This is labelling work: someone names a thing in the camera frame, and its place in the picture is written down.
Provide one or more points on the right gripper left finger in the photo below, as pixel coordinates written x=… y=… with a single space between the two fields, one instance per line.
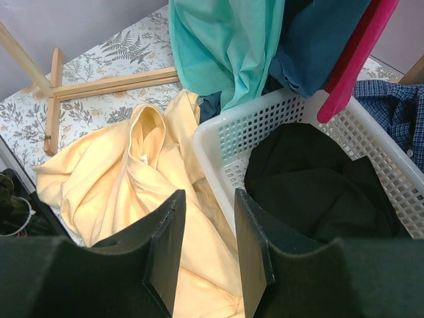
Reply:
x=132 y=273

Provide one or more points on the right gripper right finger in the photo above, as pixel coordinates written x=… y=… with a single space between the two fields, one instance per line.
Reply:
x=286 y=274

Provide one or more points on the beige t shirt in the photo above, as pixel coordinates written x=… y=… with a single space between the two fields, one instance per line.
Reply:
x=112 y=177

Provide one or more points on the black t shirt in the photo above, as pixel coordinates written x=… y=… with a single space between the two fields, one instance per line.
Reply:
x=303 y=178

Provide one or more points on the magenta garment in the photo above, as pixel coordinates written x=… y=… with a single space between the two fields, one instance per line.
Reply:
x=343 y=78

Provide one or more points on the blue plaid shirt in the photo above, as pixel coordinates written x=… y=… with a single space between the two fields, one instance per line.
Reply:
x=398 y=109

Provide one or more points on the teal t shirt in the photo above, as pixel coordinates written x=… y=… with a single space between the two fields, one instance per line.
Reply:
x=225 y=46

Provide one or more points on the left wooden clothes rack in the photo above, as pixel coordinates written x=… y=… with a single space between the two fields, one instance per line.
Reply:
x=56 y=92

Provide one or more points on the wooden clothes rack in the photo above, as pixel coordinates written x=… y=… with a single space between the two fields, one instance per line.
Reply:
x=56 y=92
x=415 y=75

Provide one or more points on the right wooden clothes rack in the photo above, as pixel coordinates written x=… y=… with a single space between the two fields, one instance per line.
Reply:
x=415 y=75

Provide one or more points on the dark blue garment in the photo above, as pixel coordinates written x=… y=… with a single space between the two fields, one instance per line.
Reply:
x=312 y=38

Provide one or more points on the floral table cloth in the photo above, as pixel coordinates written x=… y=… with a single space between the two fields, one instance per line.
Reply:
x=141 y=47

